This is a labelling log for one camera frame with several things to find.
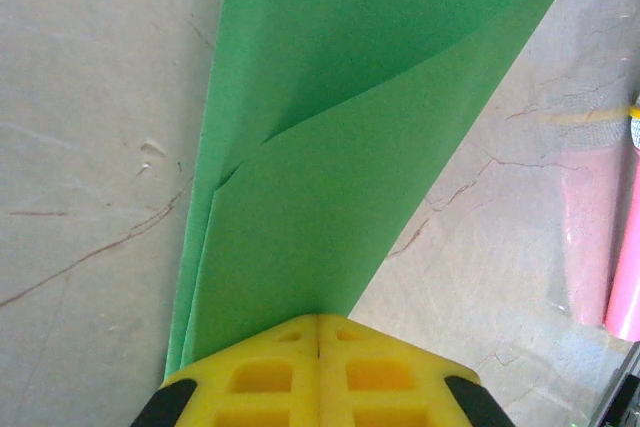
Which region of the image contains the pink marker pen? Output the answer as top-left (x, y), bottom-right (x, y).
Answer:
top-left (602, 91), bottom-right (640, 343)

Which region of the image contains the black case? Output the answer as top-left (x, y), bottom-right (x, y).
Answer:
top-left (587, 341), bottom-right (640, 427)

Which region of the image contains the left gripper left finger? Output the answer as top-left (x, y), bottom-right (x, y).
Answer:
top-left (132, 315), bottom-right (320, 427)

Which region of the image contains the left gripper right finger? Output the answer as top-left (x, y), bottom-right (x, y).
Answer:
top-left (318, 315), bottom-right (516, 427)

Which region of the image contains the green cloth square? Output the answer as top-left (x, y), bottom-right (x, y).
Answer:
top-left (162, 0), bottom-right (592, 383)

